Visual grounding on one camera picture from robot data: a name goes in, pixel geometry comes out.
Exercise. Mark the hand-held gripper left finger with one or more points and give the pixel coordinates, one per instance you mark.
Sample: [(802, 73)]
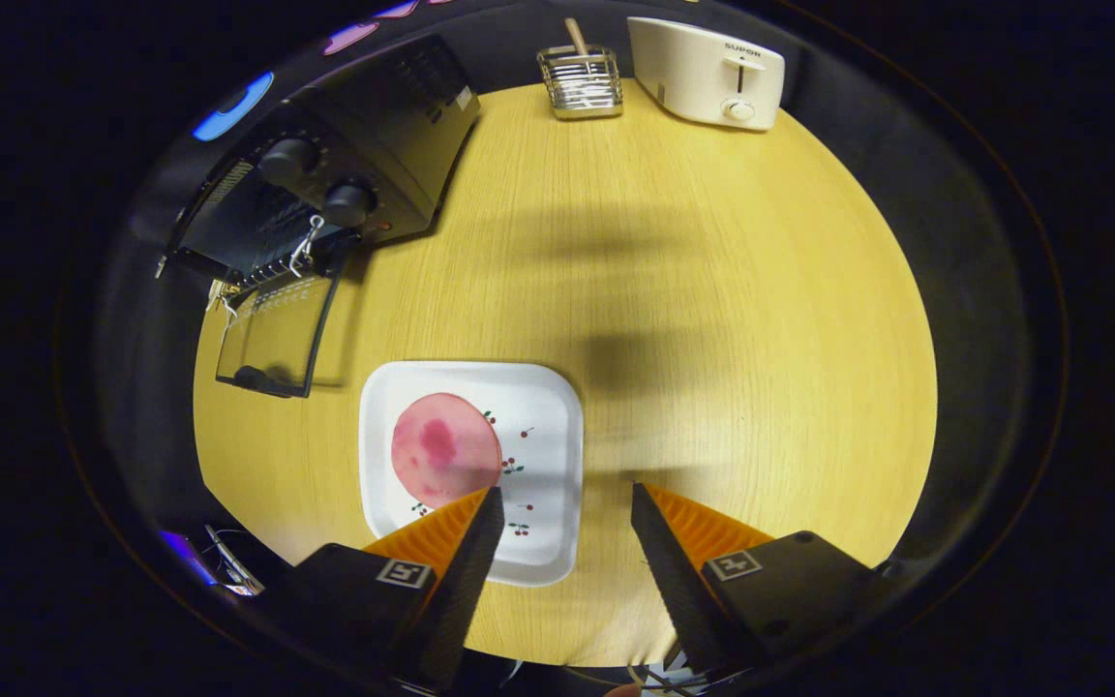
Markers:
[(466, 590)]

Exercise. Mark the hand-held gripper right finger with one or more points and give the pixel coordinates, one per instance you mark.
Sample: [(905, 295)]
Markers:
[(678, 590)]

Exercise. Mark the pink ham slice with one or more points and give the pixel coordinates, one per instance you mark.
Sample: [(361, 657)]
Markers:
[(441, 447)]

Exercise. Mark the white square plate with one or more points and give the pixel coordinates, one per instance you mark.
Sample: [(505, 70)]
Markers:
[(543, 455)]

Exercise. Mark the black toaster oven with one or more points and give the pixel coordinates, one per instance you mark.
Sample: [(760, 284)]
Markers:
[(393, 126)]

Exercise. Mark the white bread toaster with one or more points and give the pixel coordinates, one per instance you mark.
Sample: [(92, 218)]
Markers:
[(693, 73)]

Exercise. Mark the wooden stick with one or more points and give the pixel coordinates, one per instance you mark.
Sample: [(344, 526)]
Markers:
[(577, 37)]

